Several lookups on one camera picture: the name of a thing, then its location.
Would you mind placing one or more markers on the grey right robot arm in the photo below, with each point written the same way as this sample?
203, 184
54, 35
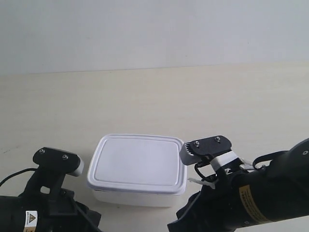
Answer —
239, 194

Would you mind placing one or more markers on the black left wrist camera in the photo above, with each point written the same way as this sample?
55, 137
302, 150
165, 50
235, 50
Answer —
59, 161

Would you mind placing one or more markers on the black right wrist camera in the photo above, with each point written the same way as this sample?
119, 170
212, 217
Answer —
204, 150

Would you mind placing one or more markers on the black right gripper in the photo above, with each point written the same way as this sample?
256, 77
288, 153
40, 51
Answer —
211, 210

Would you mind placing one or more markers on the white lidded plastic container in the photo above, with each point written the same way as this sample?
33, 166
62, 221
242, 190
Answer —
138, 170

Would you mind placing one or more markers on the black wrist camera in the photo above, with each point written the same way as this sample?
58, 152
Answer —
59, 161
204, 150

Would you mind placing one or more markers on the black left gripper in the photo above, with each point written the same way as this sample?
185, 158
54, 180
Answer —
44, 206

